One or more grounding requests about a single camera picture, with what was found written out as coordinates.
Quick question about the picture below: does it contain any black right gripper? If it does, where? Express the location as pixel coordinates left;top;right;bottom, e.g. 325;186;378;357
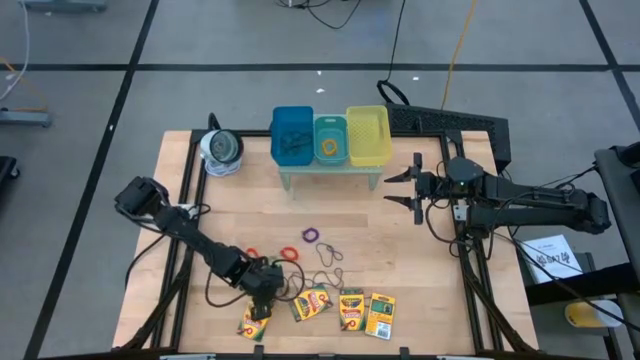
383;152;449;226

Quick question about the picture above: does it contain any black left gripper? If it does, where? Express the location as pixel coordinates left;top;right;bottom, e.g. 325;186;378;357
234;259;286;322

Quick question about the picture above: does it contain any yellow Crayola crayon box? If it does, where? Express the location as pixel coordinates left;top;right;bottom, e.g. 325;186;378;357
237;299;274;343
338;287;367;332
287;283;334;323
364;292;397;341

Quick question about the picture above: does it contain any black lanyard cord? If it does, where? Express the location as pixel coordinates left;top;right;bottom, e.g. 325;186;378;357
279;130;312;157
204;272;250;308
315;242;345;268
298;267;347;292

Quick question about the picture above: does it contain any yellow plastic bin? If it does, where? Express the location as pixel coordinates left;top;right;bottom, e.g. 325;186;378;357
345;104;393;168

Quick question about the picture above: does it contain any pale green small shelf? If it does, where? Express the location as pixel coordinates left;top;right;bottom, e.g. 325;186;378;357
277;160;384;192

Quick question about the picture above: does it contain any black perforated panel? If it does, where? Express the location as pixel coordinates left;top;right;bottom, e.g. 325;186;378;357
384;102;512;174

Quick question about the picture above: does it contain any small teal plastic bin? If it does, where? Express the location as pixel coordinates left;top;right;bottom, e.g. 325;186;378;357
313;114;350;167

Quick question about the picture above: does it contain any blue plastic bin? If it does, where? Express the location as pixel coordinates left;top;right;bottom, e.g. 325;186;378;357
270;105;315;167

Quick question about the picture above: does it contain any white printed paper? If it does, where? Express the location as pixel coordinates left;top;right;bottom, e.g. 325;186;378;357
519;233;584;285

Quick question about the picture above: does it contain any white tipped cylinder container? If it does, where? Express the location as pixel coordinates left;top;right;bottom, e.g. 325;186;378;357
199;128;245;169

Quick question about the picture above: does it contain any black side shelf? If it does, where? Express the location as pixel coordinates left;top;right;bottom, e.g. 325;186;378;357
524;252;640;360

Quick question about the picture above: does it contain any dark grey cart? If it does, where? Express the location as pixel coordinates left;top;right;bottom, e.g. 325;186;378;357
593;142;640;284

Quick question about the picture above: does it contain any yellow and white bottle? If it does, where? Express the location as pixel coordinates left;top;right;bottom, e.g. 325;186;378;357
563;298;625;330

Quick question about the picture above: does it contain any black floor object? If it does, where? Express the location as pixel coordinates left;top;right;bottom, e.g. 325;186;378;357
0;155;21;190

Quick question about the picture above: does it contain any grey table foot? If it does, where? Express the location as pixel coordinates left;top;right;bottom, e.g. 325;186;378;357
19;0;109;14
0;108;53;129

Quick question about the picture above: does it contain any white coiled cable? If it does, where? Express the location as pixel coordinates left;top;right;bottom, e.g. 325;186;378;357
203;159;242;177

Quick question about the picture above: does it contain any black hanging cable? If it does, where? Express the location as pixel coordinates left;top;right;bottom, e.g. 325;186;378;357
375;0;412;106

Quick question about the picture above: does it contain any yellow hanging cable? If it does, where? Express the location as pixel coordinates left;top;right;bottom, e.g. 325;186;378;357
439;0;480;110

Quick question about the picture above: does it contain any black aluminium table frame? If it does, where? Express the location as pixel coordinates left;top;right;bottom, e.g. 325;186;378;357
113;128;540;354

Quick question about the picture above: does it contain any black floor cable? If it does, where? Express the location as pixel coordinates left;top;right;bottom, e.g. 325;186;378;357
274;0;365;30

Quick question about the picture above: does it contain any orange floor cable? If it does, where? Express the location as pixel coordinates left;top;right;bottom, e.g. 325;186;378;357
0;57;49;112

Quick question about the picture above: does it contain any white floor cable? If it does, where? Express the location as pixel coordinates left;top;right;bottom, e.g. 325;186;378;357
0;0;31;101

